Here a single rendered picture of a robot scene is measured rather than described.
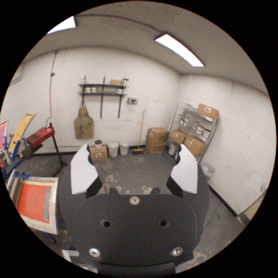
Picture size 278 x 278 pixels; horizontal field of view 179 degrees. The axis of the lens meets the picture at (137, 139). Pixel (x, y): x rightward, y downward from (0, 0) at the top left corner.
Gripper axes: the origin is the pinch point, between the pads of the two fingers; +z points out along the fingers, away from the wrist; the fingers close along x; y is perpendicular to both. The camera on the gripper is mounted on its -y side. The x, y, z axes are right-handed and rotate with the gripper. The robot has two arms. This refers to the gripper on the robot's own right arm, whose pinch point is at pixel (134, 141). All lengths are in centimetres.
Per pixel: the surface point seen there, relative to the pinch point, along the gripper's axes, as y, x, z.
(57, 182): 59, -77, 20
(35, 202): 60, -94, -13
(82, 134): 82, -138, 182
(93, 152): 124, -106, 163
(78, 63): -101, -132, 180
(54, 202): 60, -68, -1
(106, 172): 160, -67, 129
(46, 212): 62, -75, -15
